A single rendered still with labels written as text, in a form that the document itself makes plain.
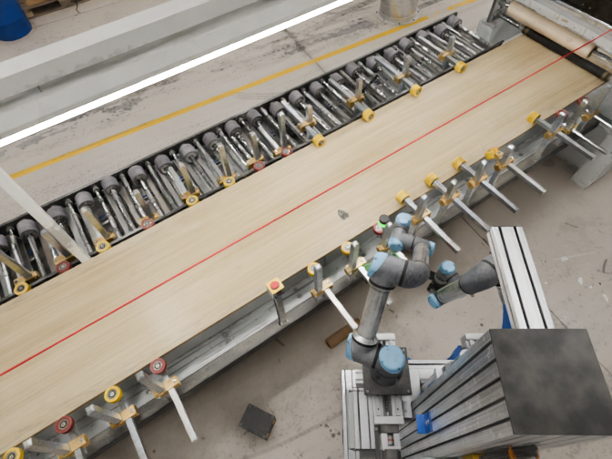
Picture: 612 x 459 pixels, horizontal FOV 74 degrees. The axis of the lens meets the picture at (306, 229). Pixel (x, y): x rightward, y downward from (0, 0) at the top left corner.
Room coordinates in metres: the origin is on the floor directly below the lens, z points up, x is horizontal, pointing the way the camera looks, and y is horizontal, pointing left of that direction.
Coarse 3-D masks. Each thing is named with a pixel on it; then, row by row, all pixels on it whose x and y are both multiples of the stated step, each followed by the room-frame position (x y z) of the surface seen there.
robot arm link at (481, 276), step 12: (480, 264) 0.74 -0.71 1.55; (468, 276) 0.71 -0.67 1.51; (480, 276) 0.69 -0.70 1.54; (492, 276) 0.69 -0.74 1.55; (444, 288) 0.77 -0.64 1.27; (456, 288) 0.71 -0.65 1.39; (468, 288) 0.67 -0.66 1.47; (480, 288) 0.66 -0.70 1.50; (432, 300) 0.76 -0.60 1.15; (444, 300) 0.73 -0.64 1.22
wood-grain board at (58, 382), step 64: (512, 64) 2.87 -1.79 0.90; (384, 128) 2.22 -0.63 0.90; (448, 128) 2.18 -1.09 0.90; (512, 128) 2.14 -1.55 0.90; (256, 192) 1.70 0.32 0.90; (320, 192) 1.67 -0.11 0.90; (384, 192) 1.63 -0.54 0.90; (128, 256) 1.27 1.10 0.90; (192, 256) 1.24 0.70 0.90; (256, 256) 1.21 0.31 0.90; (320, 256) 1.18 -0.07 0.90; (0, 320) 0.91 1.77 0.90; (64, 320) 0.88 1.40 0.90; (128, 320) 0.86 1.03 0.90; (192, 320) 0.83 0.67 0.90; (0, 384) 0.55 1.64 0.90; (64, 384) 0.53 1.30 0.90; (0, 448) 0.25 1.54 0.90
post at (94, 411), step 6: (90, 408) 0.36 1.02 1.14; (96, 408) 0.36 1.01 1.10; (102, 408) 0.37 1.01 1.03; (90, 414) 0.34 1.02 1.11; (96, 414) 0.34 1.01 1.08; (102, 414) 0.35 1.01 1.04; (108, 414) 0.35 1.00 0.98; (114, 414) 0.36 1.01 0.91; (108, 420) 0.34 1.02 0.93; (114, 420) 0.34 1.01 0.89; (120, 420) 0.35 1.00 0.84
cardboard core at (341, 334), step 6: (348, 324) 1.03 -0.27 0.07; (342, 330) 0.99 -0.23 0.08; (348, 330) 0.99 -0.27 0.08; (330, 336) 0.95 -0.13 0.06; (336, 336) 0.94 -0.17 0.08; (342, 336) 0.94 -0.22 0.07; (348, 336) 0.95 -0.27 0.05; (330, 342) 0.90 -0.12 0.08; (336, 342) 0.90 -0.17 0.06; (330, 348) 0.88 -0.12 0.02
